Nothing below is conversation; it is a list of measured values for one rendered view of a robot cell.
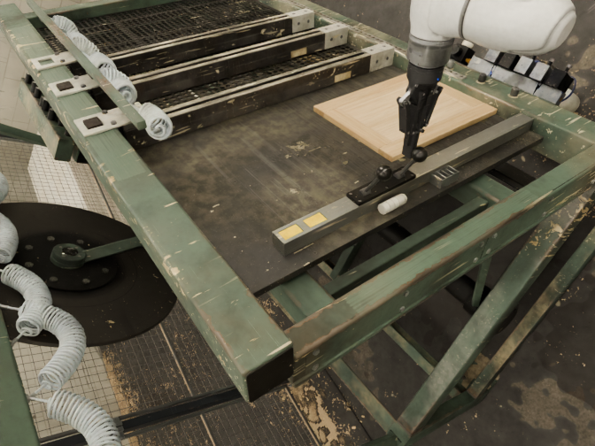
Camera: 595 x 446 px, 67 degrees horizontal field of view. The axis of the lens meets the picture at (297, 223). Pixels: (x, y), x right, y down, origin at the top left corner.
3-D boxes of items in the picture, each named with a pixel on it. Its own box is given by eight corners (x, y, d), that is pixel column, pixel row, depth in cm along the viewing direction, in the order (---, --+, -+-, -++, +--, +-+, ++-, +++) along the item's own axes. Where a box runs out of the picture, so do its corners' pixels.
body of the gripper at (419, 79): (427, 50, 100) (419, 89, 106) (399, 59, 96) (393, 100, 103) (453, 62, 96) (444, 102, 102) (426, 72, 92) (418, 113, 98)
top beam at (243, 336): (296, 374, 81) (296, 343, 75) (248, 406, 77) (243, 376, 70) (23, 25, 213) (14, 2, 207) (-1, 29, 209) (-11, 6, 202)
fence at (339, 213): (529, 130, 144) (534, 119, 142) (284, 256, 103) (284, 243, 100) (515, 123, 147) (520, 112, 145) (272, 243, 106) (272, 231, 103)
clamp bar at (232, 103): (396, 66, 180) (405, 2, 163) (95, 167, 128) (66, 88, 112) (378, 57, 185) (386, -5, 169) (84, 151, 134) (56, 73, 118)
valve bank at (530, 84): (600, 82, 158) (583, 63, 140) (575, 119, 163) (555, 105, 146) (482, 38, 187) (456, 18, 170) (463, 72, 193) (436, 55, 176)
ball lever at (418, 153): (405, 180, 119) (434, 154, 107) (396, 186, 117) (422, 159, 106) (397, 169, 120) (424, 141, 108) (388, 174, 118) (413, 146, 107)
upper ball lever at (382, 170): (372, 197, 114) (398, 173, 102) (360, 203, 112) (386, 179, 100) (364, 185, 115) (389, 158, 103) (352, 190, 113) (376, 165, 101)
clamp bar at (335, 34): (350, 44, 196) (354, -16, 180) (67, 126, 145) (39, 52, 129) (335, 37, 202) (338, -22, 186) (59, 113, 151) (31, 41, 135)
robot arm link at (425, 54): (400, 32, 93) (396, 60, 97) (434, 45, 87) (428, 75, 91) (430, 23, 97) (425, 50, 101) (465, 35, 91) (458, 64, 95)
